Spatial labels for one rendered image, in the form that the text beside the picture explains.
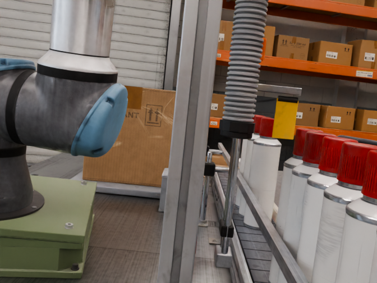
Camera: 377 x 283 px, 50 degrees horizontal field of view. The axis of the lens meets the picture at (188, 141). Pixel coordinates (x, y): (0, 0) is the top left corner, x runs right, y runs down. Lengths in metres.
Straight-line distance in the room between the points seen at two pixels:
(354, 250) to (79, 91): 0.41
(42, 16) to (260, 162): 4.41
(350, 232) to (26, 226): 0.46
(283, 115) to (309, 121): 4.15
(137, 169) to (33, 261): 0.56
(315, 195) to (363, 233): 0.11
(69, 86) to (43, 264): 0.26
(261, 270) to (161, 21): 4.47
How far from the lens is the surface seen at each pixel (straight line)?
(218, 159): 1.73
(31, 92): 0.61
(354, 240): 0.32
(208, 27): 0.50
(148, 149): 1.12
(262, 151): 0.74
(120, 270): 0.67
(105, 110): 0.57
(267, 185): 0.75
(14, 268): 0.65
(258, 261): 0.63
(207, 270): 0.70
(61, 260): 0.64
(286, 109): 0.58
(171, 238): 0.53
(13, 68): 0.65
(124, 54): 4.87
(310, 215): 0.42
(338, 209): 0.36
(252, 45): 0.39
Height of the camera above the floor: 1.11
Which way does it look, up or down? 6 degrees down
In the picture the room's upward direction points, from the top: 6 degrees clockwise
